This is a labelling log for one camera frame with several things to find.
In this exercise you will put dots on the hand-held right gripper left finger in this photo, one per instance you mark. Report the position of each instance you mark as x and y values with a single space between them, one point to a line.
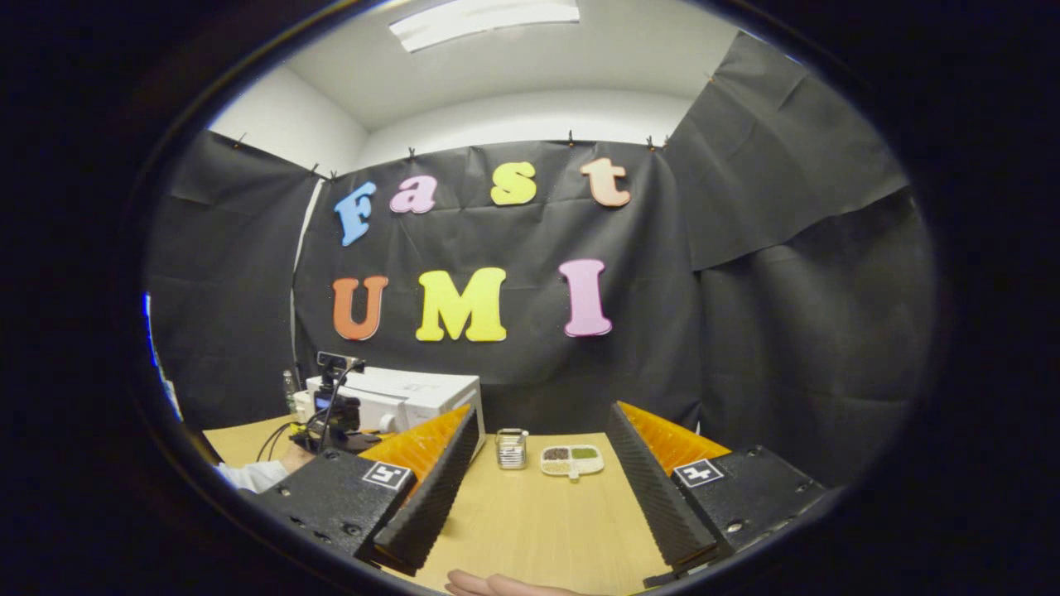
439 488

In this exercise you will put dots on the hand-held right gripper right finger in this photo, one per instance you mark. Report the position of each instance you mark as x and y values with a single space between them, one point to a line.
654 497

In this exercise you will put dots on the white microwave oven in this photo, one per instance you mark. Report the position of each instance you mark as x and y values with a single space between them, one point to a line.
414 393

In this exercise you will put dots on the clear plastic water bottle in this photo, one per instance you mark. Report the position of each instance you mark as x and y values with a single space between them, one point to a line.
289 389

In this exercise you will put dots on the white divided snack tray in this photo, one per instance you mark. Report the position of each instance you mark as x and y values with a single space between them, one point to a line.
571 463

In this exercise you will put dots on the white blue signboard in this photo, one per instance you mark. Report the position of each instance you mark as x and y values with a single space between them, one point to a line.
172 401

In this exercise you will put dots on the black backdrop cloth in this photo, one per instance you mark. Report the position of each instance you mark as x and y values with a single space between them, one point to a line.
538 240

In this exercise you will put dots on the row of black cloth clips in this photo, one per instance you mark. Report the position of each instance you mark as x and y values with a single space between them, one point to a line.
570 137

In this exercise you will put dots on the large ceiling light panel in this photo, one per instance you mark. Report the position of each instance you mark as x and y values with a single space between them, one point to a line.
480 21

